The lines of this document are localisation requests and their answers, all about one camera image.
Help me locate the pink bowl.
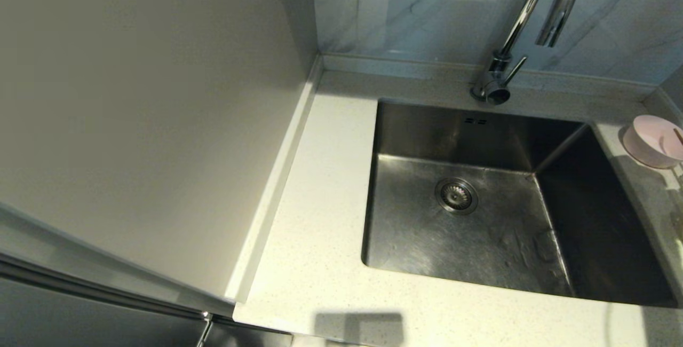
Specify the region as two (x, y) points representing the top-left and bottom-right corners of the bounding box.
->
(622, 115), (683, 169)

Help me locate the chrome sink faucet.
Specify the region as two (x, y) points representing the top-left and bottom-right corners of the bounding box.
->
(470, 0), (586, 106)

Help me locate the stainless steel sink basin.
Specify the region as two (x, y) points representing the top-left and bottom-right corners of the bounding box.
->
(361, 98), (679, 308)

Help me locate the round metal sink drain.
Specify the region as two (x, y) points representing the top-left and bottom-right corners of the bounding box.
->
(435, 177), (479, 215)

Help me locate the chrome cabinet handle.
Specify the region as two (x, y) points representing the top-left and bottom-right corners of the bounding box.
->
(195, 311), (213, 347)

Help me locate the grey cabinet door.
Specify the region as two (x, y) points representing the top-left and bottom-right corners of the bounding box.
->
(0, 254), (293, 347)

